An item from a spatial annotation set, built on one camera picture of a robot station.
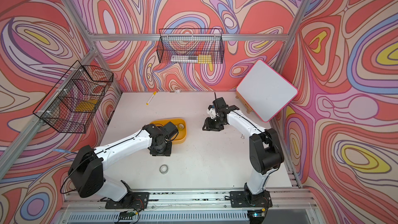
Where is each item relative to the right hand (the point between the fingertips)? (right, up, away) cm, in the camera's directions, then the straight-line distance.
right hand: (208, 132), depth 88 cm
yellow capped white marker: (-41, +24, +31) cm, 56 cm away
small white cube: (-22, +27, +31) cm, 47 cm away
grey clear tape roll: (-24, -19, -5) cm, 32 cm away
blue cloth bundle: (-64, -4, -22) cm, 68 cm away
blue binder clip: (+22, -4, +8) cm, 24 cm away
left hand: (-22, -11, -6) cm, 25 cm away
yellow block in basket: (-58, +15, -16) cm, 62 cm away
